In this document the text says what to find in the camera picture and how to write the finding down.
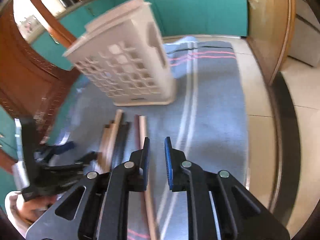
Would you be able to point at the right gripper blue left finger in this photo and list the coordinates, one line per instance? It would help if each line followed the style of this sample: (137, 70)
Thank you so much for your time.
(140, 158)

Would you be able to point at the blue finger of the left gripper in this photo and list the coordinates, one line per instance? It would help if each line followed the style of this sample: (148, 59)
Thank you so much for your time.
(46, 151)
(86, 159)

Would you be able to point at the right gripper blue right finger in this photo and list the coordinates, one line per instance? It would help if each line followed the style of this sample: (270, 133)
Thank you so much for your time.
(177, 175)

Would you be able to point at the dark red chopstick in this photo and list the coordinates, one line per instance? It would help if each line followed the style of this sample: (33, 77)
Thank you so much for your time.
(137, 132)

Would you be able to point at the black textured chopstick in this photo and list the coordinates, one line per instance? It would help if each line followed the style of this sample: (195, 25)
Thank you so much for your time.
(119, 148)

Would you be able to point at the beige chopstick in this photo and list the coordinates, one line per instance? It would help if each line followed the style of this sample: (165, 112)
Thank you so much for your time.
(105, 165)

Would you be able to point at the dark brown chopstick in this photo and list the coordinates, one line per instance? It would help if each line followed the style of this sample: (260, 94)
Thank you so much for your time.
(104, 140)

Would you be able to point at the left human hand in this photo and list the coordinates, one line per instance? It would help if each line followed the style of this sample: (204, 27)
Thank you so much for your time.
(22, 214)

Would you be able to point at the carved wooden chair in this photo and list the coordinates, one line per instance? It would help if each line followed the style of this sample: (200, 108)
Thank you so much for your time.
(31, 85)

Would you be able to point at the blue striped cloth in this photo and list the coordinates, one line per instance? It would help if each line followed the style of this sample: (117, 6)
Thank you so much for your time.
(207, 121)

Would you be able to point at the white perforated utensil basket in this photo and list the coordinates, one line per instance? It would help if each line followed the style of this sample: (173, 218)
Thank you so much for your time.
(122, 53)

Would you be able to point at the silver refrigerator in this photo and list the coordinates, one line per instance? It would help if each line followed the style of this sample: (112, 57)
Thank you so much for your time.
(305, 42)

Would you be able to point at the glass sliding door wooden frame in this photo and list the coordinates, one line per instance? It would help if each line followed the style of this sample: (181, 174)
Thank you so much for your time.
(271, 26)

